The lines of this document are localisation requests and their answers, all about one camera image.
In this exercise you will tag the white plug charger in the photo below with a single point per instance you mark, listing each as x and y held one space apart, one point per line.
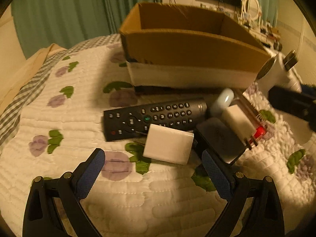
240 124

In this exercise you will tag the brown cardboard box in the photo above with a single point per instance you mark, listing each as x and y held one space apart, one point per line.
181 46

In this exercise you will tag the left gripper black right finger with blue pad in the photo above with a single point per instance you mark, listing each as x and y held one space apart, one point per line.
265 217

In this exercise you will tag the white floral quilted blanket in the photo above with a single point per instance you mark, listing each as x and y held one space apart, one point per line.
63 126

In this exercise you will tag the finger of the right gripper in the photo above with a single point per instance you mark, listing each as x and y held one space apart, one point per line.
297 104

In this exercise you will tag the white oval vanity mirror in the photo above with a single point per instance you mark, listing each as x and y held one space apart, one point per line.
251 10

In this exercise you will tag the white dressing table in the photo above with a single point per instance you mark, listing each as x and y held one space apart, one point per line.
268 36

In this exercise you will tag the red and clear packet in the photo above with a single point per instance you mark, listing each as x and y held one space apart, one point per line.
252 114

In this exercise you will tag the green curtain left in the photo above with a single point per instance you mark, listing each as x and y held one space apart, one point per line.
39 23

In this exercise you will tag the pale blue oval case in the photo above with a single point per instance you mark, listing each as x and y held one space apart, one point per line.
222 102

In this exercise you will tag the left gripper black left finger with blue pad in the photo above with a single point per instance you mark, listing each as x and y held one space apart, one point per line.
41 217

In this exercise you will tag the black TV remote control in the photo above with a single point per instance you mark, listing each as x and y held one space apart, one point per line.
135 121

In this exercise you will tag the white square charger block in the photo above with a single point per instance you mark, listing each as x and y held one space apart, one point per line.
168 145

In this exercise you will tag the black power adapter block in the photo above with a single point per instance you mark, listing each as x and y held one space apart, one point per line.
214 134

